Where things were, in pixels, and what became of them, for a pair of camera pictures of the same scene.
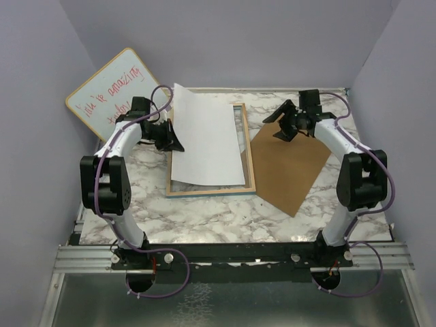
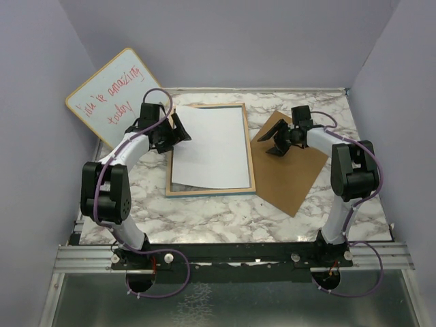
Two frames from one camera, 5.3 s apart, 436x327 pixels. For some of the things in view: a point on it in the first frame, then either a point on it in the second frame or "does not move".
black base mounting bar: x=231 y=263 does not move
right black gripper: x=285 y=133 → x=281 y=126
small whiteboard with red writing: x=107 y=90 does not move
